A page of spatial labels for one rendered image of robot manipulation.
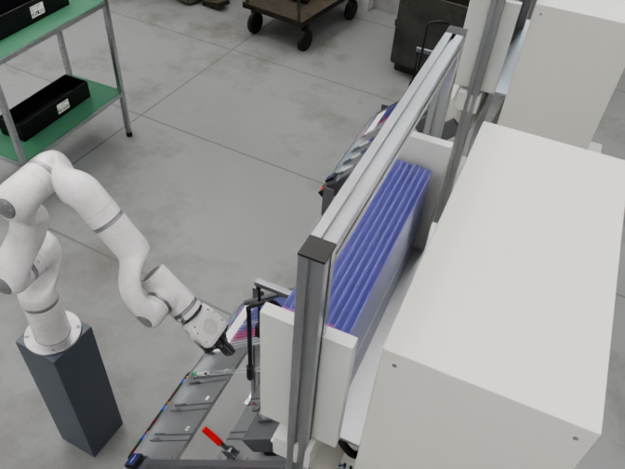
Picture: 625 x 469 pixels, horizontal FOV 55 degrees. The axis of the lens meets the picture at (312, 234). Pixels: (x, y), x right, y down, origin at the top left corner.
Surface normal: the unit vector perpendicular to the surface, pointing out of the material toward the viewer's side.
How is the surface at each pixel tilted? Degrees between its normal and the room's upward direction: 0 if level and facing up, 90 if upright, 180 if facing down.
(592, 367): 0
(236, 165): 0
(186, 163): 0
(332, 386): 90
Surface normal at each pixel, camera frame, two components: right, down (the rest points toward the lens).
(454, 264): 0.06, -0.72
